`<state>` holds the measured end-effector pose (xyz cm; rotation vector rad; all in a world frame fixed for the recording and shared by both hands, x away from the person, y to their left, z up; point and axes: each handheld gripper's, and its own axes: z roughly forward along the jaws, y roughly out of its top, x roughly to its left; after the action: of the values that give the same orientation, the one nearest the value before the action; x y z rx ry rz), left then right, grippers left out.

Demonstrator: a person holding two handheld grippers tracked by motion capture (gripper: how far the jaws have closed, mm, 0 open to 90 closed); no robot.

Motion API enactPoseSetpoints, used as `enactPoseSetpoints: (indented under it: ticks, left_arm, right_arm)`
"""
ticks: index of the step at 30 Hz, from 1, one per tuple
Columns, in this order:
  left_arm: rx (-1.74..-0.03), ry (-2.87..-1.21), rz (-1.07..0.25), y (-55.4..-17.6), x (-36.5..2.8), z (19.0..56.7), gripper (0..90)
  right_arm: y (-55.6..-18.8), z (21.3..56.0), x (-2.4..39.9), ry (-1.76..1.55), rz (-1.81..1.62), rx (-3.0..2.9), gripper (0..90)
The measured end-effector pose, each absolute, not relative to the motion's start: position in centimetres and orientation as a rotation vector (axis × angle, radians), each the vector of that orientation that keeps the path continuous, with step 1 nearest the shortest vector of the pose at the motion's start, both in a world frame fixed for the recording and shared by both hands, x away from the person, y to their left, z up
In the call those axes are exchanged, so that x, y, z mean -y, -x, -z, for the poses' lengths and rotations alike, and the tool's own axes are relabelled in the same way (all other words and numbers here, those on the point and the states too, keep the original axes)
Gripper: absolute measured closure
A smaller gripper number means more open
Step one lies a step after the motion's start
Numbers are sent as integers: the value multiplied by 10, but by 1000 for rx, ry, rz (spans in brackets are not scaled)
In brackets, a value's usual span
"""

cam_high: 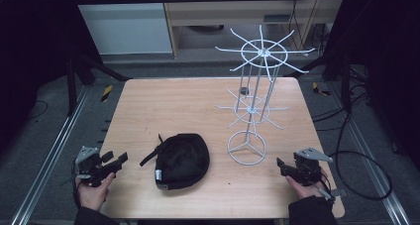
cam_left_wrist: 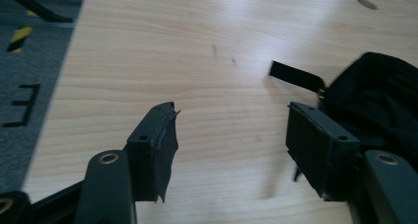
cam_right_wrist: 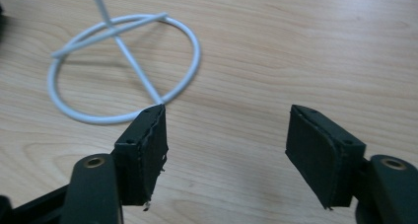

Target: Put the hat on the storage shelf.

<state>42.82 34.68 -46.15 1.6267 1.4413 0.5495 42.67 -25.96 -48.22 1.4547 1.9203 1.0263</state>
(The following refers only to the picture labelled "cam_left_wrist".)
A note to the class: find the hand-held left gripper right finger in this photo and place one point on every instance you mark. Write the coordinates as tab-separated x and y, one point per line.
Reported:
320	151

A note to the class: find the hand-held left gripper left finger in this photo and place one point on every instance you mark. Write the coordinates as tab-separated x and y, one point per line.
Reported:
149	158

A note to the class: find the black fabric bag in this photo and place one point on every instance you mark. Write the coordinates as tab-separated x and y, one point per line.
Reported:
374	99

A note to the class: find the black floor tape mark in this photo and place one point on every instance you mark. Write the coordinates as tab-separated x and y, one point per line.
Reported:
27	104

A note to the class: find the grey round table grommet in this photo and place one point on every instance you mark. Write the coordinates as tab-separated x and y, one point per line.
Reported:
367	3

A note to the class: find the yellow black hazard tape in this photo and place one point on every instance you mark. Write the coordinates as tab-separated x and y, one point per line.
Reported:
19	38

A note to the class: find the black metal stand leg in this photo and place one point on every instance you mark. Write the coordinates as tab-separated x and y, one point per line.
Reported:
36	7

